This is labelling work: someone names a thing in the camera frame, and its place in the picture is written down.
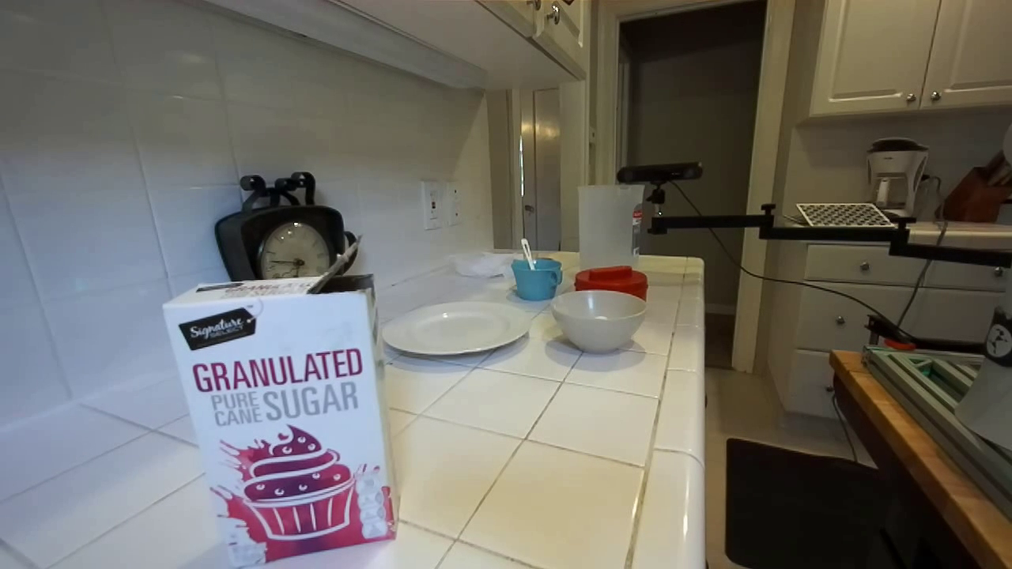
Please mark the white interior door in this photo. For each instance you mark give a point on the white interior door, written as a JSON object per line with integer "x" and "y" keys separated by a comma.
{"x": 542, "y": 169}

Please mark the black kitchen scale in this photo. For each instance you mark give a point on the black kitchen scale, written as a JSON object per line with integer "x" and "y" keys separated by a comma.
{"x": 287, "y": 239}

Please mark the white cabinet door chrome knob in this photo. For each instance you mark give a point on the white cabinet door chrome knob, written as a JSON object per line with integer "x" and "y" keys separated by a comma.
{"x": 570, "y": 34}

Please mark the cream lower cabinet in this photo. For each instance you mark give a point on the cream lower cabinet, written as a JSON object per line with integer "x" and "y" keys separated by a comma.
{"x": 834, "y": 305}

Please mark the cream cabinet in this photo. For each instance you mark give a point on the cream cabinet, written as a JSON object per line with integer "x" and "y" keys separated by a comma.
{"x": 834, "y": 305}
{"x": 906, "y": 58}

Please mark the cream upper cabinet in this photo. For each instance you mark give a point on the cream upper cabinet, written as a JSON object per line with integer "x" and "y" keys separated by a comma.
{"x": 906, "y": 58}

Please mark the blue cup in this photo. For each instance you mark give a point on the blue cup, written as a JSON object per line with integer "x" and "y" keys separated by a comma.
{"x": 535, "y": 278}

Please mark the clear plastic bag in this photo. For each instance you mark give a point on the clear plastic bag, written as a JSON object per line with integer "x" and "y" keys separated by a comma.
{"x": 482, "y": 265}

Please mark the white spoon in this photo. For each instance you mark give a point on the white spoon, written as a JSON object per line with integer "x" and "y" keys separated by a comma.
{"x": 526, "y": 250}

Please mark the white dinner plate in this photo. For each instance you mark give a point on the white dinner plate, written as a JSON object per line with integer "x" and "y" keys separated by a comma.
{"x": 457, "y": 325}

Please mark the white ceramic bowl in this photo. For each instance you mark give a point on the white ceramic bowl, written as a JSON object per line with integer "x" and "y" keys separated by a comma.
{"x": 600, "y": 318}

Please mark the red round lidded container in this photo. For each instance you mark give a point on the red round lidded container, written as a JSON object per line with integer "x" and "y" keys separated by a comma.
{"x": 612, "y": 278}

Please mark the white power outlet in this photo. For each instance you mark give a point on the white power outlet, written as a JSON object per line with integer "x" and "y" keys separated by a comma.
{"x": 433, "y": 203}

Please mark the white plastic pitcher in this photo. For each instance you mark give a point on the white plastic pitcher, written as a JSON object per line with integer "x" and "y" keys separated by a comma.
{"x": 605, "y": 223}

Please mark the granulated sugar box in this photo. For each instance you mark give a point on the granulated sugar box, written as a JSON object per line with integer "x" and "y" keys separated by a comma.
{"x": 284, "y": 420}

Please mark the white grid rack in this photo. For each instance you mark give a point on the white grid rack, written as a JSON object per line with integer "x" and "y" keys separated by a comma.
{"x": 846, "y": 215}

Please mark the black floor mat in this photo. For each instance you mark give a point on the black floor mat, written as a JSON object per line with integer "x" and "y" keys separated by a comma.
{"x": 810, "y": 508}

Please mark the white coffee maker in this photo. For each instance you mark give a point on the white coffee maker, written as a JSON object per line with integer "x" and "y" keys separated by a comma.
{"x": 895, "y": 178}

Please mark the grey green device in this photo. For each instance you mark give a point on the grey green device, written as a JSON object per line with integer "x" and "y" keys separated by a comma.
{"x": 928, "y": 388}

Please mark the wooden table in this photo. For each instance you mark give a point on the wooden table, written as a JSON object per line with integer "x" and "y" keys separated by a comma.
{"x": 939, "y": 474}

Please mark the brown knife block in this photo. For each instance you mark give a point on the brown knife block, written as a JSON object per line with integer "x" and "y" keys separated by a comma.
{"x": 976, "y": 194}

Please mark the black stereo camera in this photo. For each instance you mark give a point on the black stereo camera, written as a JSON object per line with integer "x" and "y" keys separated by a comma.
{"x": 660, "y": 172}

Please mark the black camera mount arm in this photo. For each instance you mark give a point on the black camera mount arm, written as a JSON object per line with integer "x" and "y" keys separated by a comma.
{"x": 823, "y": 225}

